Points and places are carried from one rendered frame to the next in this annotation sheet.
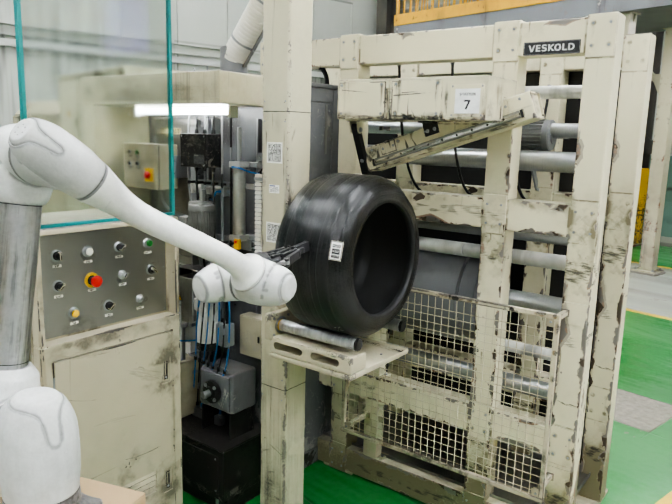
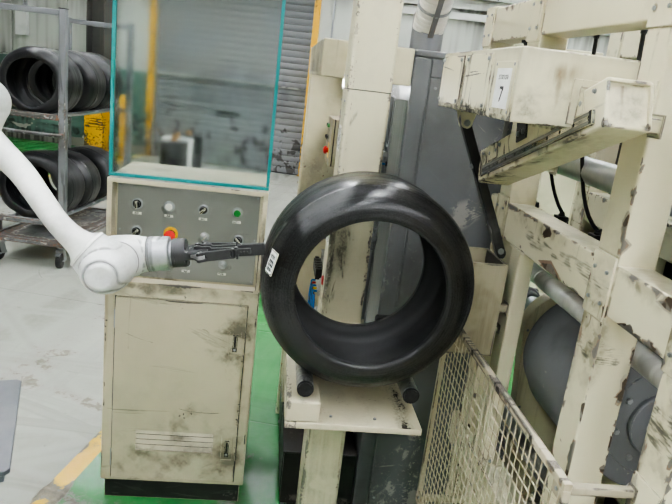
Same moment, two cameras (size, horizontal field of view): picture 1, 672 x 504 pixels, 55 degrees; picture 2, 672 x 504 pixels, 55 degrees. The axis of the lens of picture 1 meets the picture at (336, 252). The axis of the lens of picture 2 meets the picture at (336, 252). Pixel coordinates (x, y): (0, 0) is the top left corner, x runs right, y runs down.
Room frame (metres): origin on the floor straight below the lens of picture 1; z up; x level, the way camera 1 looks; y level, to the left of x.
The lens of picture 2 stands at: (1.01, -1.22, 1.68)
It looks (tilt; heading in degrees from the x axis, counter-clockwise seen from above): 15 degrees down; 47
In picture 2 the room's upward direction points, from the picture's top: 7 degrees clockwise
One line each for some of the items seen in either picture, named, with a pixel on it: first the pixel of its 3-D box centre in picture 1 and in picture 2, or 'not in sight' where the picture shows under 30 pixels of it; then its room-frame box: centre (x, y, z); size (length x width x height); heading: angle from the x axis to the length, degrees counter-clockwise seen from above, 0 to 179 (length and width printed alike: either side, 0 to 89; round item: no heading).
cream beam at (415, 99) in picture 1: (423, 101); (519, 87); (2.41, -0.30, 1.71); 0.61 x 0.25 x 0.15; 53
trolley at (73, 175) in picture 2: not in sight; (65, 134); (2.97, 4.31, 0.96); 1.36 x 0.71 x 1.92; 41
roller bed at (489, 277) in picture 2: not in sight; (467, 298); (2.68, -0.08, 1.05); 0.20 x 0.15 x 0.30; 53
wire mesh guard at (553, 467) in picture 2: (436, 380); (470, 494); (2.37, -0.41, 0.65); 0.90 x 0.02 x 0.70; 53
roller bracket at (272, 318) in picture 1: (303, 315); not in sight; (2.35, 0.12, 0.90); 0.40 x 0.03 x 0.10; 143
